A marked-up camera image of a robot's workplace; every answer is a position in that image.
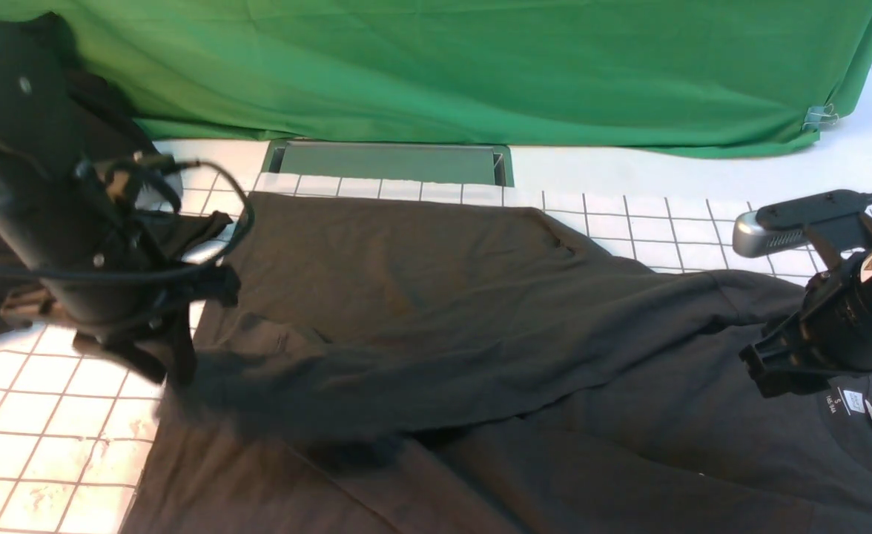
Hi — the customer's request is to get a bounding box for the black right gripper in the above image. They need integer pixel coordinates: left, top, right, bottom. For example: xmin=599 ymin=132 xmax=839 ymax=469
xmin=739 ymin=273 xmax=863 ymax=398

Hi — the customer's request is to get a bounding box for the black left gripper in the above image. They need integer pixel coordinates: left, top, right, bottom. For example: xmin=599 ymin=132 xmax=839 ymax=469
xmin=2 ymin=265 xmax=242 ymax=385

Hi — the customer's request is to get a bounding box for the dark gray long-sleeved shirt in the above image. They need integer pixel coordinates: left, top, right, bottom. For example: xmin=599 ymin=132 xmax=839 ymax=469
xmin=122 ymin=192 xmax=872 ymax=533

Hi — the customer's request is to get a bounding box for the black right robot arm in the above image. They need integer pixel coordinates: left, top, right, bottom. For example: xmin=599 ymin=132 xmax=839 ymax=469
xmin=740 ymin=215 xmax=872 ymax=398

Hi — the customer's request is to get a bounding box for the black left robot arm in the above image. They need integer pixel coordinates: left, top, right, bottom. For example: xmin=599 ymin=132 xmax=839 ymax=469
xmin=0 ymin=21 xmax=240 ymax=386

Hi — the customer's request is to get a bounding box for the pile of black clothes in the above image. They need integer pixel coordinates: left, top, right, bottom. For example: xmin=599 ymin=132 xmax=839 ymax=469
xmin=0 ymin=13 xmax=233 ymax=338

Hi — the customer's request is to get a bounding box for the metal binder clip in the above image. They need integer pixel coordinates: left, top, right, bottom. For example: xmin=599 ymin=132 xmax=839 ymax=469
xmin=801 ymin=102 xmax=839 ymax=132

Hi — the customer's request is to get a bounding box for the green backdrop cloth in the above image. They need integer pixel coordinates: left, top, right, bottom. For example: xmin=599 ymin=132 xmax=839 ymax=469
xmin=0 ymin=1 xmax=872 ymax=159

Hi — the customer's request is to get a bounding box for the gray metal tray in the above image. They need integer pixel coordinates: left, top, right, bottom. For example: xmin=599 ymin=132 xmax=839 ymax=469
xmin=261 ymin=139 xmax=515 ymax=187

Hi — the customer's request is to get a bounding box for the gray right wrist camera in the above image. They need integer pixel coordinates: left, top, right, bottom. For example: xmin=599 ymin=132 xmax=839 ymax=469
xmin=732 ymin=189 xmax=872 ymax=260

